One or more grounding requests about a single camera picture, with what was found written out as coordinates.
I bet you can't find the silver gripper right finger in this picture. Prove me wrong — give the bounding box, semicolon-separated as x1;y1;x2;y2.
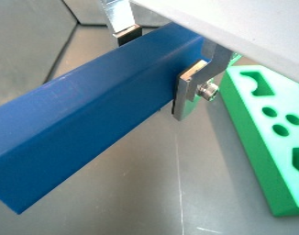
172;39;233;121

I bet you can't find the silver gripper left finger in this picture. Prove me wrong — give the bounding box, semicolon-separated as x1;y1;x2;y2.
99;0;142;47

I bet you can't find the green shape sorter block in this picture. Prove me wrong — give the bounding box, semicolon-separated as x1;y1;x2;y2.
219;65;299;217

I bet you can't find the blue hexagonal prism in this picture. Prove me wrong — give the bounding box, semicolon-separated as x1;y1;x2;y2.
0;23;203;213

